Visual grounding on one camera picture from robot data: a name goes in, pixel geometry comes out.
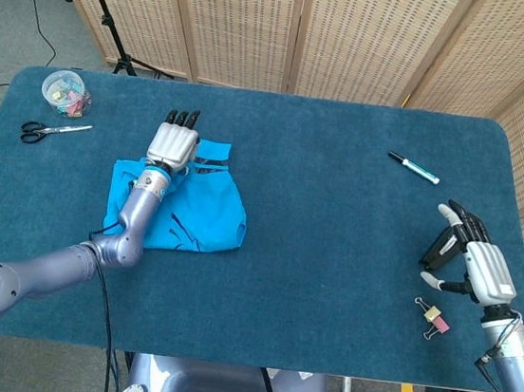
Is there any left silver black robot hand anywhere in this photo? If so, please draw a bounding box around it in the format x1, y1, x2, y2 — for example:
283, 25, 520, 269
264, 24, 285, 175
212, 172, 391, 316
143, 104, 206, 175

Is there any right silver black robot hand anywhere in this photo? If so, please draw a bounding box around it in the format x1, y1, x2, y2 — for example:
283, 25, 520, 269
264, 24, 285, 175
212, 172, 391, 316
416, 196, 524, 312

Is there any blue Carolina Panthers T-shirt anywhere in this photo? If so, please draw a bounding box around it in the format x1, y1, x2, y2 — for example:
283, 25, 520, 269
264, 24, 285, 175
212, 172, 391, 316
101, 126, 258, 261

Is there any black stapler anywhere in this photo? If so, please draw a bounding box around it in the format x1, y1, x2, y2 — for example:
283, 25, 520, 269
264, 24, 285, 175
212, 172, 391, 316
418, 223, 468, 276

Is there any pink binder clip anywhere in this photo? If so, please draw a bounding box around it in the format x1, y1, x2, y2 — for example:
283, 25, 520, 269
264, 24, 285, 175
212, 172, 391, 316
421, 313, 452, 344

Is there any clear jar of binder clips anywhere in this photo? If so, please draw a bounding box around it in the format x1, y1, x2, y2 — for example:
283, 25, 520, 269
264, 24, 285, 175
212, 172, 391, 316
38, 66, 96, 120

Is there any white marker with black cap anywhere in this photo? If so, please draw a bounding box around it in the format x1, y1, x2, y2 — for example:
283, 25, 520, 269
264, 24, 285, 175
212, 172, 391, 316
384, 149, 443, 187

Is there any black tripod stand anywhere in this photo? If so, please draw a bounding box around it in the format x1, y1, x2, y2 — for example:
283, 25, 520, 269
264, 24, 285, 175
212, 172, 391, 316
60, 0, 185, 82

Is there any blue carpet table cover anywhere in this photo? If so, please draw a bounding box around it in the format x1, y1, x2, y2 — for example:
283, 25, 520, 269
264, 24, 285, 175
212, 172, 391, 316
0, 59, 524, 392

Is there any blue-grey robot torso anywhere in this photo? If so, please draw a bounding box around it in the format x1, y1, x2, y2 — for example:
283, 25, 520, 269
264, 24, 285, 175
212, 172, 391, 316
125, 350, 332, 392

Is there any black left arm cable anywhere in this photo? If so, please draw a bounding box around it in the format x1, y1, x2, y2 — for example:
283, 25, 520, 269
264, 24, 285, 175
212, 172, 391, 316
68, 170, 149, 392

